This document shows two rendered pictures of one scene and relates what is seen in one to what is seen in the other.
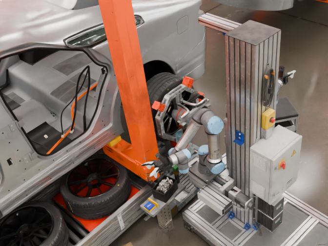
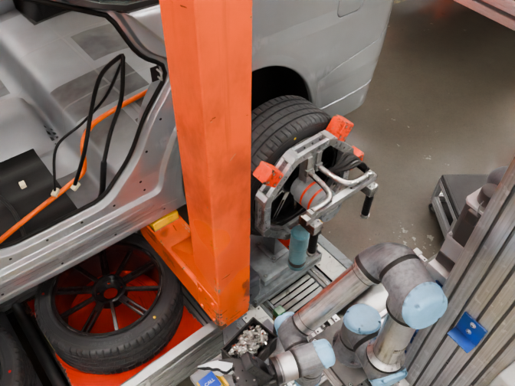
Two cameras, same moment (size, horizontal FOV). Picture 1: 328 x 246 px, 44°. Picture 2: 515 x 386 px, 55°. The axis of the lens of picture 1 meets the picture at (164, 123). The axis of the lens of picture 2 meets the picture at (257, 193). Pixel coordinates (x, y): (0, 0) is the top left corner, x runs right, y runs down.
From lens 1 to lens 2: 1.74 m
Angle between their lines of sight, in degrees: 8
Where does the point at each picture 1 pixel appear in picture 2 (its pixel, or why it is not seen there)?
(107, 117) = (153, 175)
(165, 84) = (290, 125)
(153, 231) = not seen: outside the picture
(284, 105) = not seen: hidden behind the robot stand
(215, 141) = (405, 335)
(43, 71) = (51, 41)
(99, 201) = (106, 351)
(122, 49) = (197, 36)
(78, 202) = (63, 342)
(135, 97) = (215, 170)
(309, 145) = not seen: outside the picture
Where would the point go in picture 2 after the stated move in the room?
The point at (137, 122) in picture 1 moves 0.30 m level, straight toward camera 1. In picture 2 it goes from (212, 224) to (212, 307)
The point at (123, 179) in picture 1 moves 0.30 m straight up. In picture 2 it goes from (168, 305) to (159, 267)
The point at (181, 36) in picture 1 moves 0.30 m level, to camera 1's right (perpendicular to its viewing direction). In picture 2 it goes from (342, 22) to (408, 24)
